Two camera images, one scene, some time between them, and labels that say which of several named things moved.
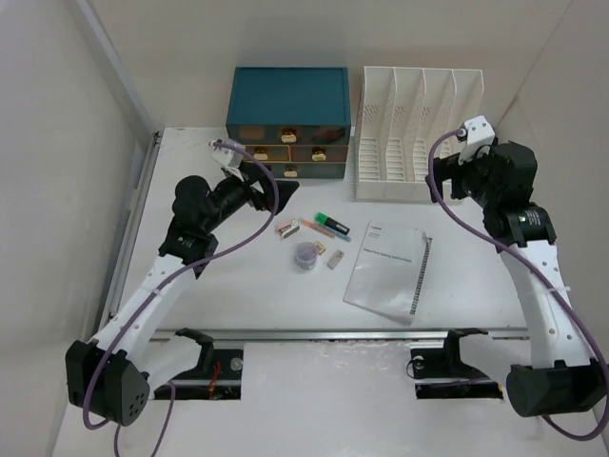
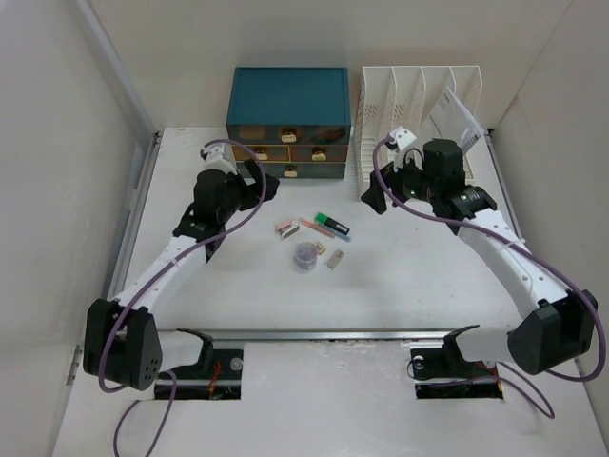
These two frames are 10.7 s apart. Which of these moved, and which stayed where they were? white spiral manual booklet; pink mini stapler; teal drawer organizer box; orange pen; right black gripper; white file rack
Moved: white spiral manual booklet; right black gripper
Stayed: white file rack; pink mini stapler; teal drawer organizer box; orange pen
